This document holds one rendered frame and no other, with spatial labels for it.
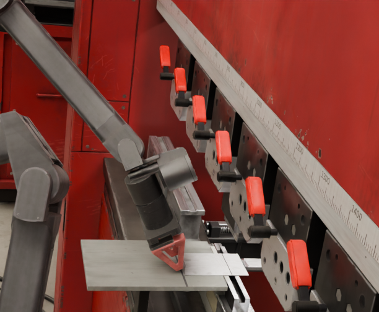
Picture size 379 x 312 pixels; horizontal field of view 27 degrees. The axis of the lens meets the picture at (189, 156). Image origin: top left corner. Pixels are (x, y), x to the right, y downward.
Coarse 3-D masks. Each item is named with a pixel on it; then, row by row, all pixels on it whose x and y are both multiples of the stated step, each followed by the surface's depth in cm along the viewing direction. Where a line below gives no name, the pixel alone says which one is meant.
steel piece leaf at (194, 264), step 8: (176, 256) 154; (184, 256) 154; (192, 256) 155; (200, 256) 155; (208, 256) 156; (216, 256) 156; (184, 264) 147; (192, 264) 152; (200, 264) 152; (208, 264) 152; (216, 264) 153; (224, 264) 153; (184, 272) 147; (192, 272) 149; (200, 272) 149; (208, 272) 149; (216, 272) 150; (224, 272) 150
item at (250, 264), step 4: (244, 260) 155; (248, 260) 156; (252, 260) 156; (256, 260) 156; (260, 260) 156; (244, 264) 154; (248, 264) 154; (252, 264) 154; (256, 264) 154; (260, 264) 154; (248, 268) 153; (252, 268) 153; (256, 268) 153; (260, 268) 154
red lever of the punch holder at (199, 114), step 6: (198, 96) 152; (198, 102) 151; (204, 102) 152; (198, 108) 150; (204, 108) 151; (198, 114) 150; (204, 114) 150; (198, 120) 149; (204, 120) 150; (198, 126) 149; (198, 132) 148; (204, 132) 148; (198, 138) 148; (204, 138) 148
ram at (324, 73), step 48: (192, 0) 175; (240, 0) 137; (288, 0) 113; (336, 0) 96; (192, 48) 173; (240, 48) 136; (288, 48) 113; (336, 48) 96; (288, 96) 112; (336, 96) 95; (336, 144) 95
